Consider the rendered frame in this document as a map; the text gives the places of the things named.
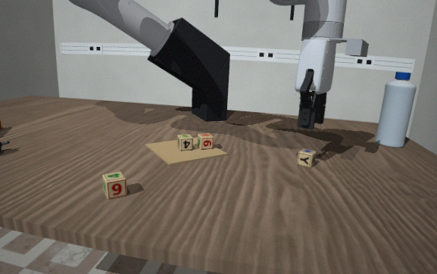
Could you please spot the wooden toy block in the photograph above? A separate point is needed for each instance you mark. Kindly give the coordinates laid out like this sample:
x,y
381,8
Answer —
x,y
114,185
185,142

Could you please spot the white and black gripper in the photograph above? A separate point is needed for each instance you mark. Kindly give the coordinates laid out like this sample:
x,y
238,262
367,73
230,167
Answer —
x,y
315,73

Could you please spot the tan flat mat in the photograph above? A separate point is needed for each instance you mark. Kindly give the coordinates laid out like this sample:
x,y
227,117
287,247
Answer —
x,y
169,152

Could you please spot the beige letter block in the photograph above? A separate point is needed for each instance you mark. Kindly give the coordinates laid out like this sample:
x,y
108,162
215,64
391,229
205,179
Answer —
x,y
306,158

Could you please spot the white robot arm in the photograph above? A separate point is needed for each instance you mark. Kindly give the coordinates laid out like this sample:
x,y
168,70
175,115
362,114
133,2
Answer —
x,y
322,18

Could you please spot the white plastic bottle with blue cap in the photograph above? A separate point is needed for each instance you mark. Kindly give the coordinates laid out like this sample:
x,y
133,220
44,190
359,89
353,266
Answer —
x,y
396,109

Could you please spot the beige toy block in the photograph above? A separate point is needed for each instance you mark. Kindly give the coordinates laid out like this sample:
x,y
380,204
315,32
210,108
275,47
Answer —
x,y
205,141

